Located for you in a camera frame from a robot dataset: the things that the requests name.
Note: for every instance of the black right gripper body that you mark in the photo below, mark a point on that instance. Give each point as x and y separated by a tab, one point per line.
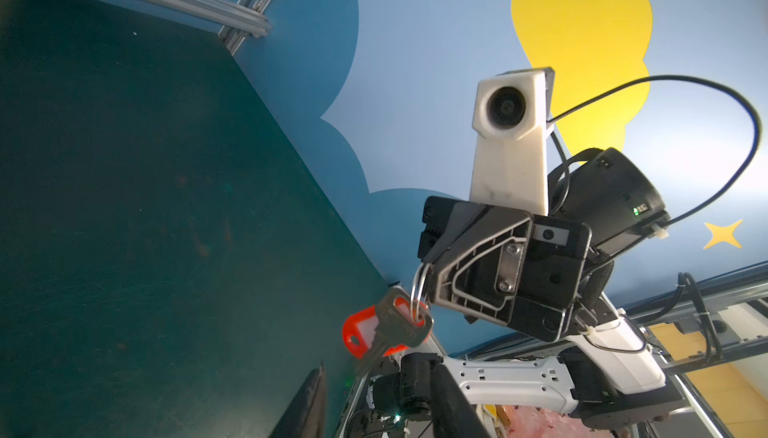
551	272

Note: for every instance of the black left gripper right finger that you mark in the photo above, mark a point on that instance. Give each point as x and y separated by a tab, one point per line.
452	414

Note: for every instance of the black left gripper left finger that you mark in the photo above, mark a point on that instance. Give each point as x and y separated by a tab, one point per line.
305	416

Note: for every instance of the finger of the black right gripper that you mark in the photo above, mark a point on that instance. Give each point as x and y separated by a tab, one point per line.
476	265

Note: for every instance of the red key tag with keyring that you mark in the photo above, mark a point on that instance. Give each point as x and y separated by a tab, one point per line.
358	330

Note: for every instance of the silver metal key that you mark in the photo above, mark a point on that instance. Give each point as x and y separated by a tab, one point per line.
397	325

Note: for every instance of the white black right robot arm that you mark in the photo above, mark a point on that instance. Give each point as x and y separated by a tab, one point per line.
607	377

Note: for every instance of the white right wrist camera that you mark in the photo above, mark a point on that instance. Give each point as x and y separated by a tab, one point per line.
510	118

